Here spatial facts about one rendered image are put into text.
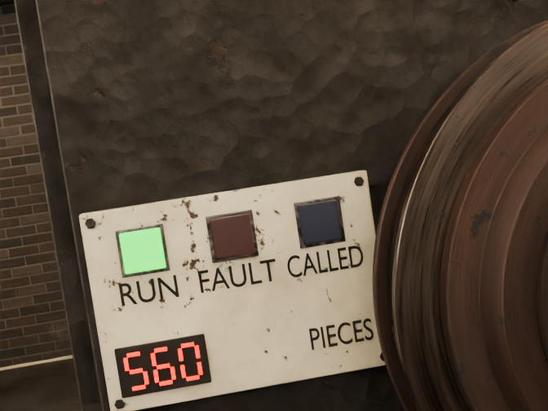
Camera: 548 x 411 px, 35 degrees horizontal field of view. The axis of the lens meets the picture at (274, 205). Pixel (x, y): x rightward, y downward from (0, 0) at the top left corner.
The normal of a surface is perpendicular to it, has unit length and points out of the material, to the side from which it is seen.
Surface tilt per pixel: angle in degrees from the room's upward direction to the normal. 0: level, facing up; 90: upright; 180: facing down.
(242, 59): 90
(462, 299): 90
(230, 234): 90
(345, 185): 90
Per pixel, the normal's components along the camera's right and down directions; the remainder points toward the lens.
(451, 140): 0.12, 0.04
